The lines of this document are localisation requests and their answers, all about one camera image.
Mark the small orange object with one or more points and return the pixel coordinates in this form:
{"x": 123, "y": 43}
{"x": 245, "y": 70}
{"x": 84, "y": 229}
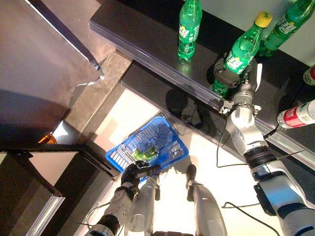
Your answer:
{"x": 46, "y": 138}

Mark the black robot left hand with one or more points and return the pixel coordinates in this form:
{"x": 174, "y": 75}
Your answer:
{"x": 134, "y": 172}

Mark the grey brown fabric curtain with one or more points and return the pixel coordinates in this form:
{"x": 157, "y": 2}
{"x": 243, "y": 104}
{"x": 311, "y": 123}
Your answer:
{"x": 37, "y": 61}

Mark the silver robot right leg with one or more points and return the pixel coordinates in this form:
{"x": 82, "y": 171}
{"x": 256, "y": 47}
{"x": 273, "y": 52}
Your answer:
{"x": 206, "y": 211}

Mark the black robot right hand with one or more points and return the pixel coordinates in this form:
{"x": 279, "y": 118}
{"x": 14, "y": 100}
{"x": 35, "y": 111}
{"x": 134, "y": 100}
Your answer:
{"x": 227, "y": 78}

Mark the silver robot left leg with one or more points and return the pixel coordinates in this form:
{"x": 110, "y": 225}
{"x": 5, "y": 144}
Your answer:
{"x": 142, "y": 211}

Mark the silver robot leg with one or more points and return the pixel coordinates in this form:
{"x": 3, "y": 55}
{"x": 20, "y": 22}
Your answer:
{"x": 206, "y": 211}
{"x": 142, "y": 211}

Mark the blue plastic shopping basket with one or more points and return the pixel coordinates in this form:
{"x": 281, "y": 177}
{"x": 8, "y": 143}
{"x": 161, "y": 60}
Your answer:
{"x": 177, "y": 145}

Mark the clear water bottle red label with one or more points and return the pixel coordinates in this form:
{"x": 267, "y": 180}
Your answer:
{"x": 310, "y": 75}
{"x": 295, "y": 115}

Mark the black framed side cabinet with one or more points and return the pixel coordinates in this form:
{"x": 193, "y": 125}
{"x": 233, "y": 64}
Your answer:
{"x": 14, "y": 186}

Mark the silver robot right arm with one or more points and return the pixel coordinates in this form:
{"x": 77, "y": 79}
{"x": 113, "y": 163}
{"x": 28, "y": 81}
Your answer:
{"x": 246, "y": 140}

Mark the green Sprite bottle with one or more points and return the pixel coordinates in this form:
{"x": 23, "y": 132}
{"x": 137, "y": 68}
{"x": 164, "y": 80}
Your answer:
{"x": 242, "y": 49}
{"x": 145, "y": 153}
{"x": 189, "y": 29}
{"x": 285, "y": 27}

